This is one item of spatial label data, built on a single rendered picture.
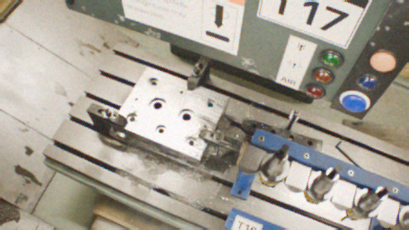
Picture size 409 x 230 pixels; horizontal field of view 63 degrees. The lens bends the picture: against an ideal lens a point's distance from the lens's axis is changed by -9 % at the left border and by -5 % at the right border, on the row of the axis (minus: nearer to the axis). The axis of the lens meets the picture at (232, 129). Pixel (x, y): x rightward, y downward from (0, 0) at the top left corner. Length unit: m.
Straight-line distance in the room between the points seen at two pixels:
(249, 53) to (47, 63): 1.30
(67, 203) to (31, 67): 0.58
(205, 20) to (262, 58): 0.08
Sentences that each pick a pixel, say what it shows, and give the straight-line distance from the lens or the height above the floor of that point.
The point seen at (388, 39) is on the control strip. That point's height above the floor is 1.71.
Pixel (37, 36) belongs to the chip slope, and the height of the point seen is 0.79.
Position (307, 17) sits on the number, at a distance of 0.37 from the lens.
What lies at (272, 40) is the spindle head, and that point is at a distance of 0.41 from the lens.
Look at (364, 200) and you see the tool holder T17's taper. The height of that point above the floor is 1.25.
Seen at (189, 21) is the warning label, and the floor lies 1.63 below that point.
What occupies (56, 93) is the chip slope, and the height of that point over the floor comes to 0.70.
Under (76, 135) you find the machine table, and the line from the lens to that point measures 1.23.
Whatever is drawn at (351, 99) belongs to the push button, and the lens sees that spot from 0.43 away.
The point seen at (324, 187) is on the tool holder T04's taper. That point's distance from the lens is 0.77.
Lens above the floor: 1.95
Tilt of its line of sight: 63 degrees down
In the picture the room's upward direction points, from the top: 11 degrees clockwise
